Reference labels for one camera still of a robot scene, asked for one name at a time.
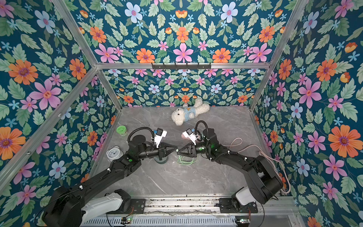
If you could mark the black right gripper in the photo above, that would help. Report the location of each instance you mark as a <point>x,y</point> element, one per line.
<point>193,150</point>

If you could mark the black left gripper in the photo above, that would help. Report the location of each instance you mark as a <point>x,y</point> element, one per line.
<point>160,152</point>

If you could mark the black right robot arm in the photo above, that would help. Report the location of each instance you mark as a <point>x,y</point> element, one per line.
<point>263,183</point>

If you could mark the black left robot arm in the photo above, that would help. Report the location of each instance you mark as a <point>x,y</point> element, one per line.
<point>74,206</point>

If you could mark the pink power strip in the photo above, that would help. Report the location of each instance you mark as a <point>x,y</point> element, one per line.
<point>185,135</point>

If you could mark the white teddy bear toy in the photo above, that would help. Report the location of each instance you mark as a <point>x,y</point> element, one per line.
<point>186,113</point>

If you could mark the green round container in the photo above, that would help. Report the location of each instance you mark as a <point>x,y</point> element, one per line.
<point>122,130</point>

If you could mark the white alarm clock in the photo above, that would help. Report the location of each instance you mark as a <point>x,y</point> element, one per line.
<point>114,153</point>

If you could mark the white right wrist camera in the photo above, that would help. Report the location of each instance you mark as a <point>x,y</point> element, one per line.
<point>192,136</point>

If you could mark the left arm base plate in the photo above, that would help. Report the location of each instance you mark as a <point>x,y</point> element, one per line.
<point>135,206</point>

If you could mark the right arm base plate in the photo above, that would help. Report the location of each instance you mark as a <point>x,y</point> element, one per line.
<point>228,205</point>

